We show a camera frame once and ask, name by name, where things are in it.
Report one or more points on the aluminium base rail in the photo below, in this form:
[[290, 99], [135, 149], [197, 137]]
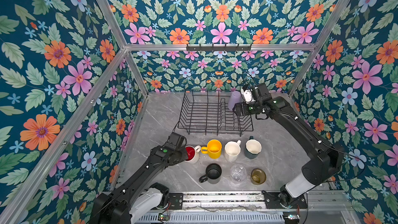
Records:
[[318, 200]]

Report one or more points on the olive green glass cup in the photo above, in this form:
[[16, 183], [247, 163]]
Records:
[[258, 176]]

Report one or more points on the dark green mug white inside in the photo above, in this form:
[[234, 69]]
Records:
[[252, 148]]

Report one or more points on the black wire dish rack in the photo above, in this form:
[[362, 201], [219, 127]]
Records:
[[207, 112]]

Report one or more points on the clear glass cup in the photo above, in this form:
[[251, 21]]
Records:
[[238, 173]]

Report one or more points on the white mug red inside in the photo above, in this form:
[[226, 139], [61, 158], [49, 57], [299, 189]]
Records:
[[193, 154]]

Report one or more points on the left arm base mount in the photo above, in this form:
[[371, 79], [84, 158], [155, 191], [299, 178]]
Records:
[[173, 201]]

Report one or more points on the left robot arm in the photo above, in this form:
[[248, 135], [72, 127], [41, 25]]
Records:
[[114, 208]]

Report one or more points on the white faceted mug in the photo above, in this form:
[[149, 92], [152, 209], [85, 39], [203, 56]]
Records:
[[232, 150]]

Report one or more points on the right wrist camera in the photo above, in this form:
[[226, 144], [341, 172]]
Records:
[[249, 93]]

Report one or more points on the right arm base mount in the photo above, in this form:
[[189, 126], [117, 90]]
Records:
[[274, 200]]

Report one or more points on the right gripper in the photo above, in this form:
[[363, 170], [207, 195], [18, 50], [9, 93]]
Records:
[[243, 106]]

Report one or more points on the black hook rail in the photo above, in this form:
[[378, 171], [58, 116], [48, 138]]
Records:
[[219, 47]]

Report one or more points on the yellow mug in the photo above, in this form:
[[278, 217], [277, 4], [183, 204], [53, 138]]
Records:
[[213, 149]]

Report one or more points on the black mug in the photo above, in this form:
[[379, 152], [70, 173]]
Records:
[[212, 174]]

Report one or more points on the lilac plastic cup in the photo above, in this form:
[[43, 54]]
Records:
[[235, 98]]

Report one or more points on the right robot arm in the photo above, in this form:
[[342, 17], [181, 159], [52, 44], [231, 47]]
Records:
[[325, 159]]

